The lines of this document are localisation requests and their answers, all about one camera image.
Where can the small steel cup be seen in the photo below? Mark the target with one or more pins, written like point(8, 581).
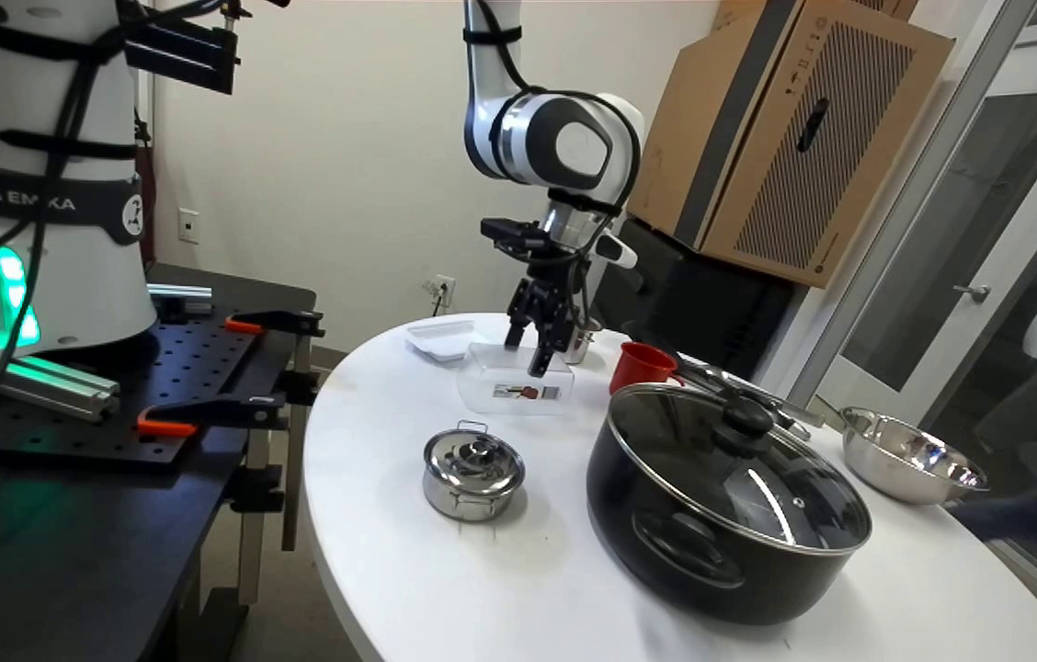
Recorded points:
point(582, 338)

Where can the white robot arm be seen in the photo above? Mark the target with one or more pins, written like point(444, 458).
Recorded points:
point(582, 149)

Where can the glass pot lid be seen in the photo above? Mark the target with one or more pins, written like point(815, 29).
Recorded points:
point(728, 463)

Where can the black cabinet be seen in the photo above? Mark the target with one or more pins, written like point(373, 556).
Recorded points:
point(701, 306)

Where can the small steel pot with lid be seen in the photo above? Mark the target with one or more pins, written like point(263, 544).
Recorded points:
point(473, 475)

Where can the black camera on mount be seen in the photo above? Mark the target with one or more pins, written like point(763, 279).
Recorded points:
point(190, 41)

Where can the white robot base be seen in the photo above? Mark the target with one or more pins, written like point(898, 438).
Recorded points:
point(72, 193)

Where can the large black pot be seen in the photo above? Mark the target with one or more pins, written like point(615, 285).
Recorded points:
point(701, 565)

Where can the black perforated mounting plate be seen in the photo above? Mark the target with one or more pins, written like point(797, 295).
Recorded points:
point(137, 402)

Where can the dark workbench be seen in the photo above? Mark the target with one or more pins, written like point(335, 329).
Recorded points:
point(127, 565)

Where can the wall power outlet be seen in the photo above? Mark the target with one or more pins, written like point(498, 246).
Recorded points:
point(443, 295)

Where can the orange handled clamp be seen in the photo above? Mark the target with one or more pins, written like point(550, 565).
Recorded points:
point(191, 418)
point(301, 323)

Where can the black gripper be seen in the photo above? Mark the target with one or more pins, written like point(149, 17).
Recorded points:
point(550, 291)

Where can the cardboard box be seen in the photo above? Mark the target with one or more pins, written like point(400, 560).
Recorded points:
point(779, 127)

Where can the door handle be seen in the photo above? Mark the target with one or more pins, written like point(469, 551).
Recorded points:
point(973, 291)

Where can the orange handled clamp rear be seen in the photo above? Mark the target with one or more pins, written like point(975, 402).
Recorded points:
point(301, 323)

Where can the steel pan with handle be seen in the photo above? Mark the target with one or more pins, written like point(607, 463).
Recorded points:
point(904, 462)

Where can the aluminium rail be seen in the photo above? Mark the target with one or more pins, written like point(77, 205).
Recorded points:
point(49, 384)

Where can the white plastic tray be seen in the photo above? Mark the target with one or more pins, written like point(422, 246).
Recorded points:
point(443, 338)

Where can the orange handled clamp front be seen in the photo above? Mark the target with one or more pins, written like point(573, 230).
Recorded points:
point(191, 418)

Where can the red cup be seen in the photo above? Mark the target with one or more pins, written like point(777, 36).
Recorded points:
point(639, 361)

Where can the white wall switch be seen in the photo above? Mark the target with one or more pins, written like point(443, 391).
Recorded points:
point(190, 224)

